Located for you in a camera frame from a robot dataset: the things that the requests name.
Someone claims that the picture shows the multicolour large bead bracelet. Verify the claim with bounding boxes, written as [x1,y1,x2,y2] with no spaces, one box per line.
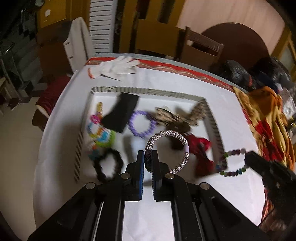
[215,148,250,178]

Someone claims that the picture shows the purple bead bracelet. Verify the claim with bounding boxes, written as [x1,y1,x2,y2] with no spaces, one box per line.
[127,109,158,139]

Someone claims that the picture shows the rainbow bead bracelet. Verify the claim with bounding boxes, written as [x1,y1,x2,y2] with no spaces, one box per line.
[87,101,105,137]

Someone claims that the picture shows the leopard print hair bow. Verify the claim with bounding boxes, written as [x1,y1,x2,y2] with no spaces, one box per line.
[152,102,207,133]

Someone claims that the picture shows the black scrunchie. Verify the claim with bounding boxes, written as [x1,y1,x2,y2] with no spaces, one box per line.
[93,148,123,183]

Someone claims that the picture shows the red satin hair bow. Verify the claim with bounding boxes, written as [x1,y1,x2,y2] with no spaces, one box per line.
[185,134,215,177]

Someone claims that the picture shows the striped black white tray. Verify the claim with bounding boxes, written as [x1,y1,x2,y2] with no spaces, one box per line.
[74,86,225,183]

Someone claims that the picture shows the floral orange red blanket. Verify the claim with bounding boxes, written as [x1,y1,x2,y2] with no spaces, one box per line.
[233,85,296,232]

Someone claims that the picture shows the white tablecloth red border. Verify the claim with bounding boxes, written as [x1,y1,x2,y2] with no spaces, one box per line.
[33,59,264,240]

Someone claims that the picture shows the white cotton glove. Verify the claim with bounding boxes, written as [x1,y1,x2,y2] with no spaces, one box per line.
[88,56,140,81]

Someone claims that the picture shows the black plastic bag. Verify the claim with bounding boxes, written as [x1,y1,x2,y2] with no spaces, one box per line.
[217,60,256,92]

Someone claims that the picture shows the dark round wooden tabletop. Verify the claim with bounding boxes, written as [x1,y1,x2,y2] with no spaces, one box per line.
[202,23,269,69]

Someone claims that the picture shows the wooden chair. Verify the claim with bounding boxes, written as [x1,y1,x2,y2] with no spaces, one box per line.
[179,27,224,71]

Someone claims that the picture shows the white ironing board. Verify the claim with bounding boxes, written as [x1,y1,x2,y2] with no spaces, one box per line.
[63,17,95,73]

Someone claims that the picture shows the white louvered door panel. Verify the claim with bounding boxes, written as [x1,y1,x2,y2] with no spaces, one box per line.
[89,0,118,53]

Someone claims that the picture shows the colourful green bead bracelet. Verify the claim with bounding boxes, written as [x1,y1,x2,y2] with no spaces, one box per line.
[87,128,117,160]

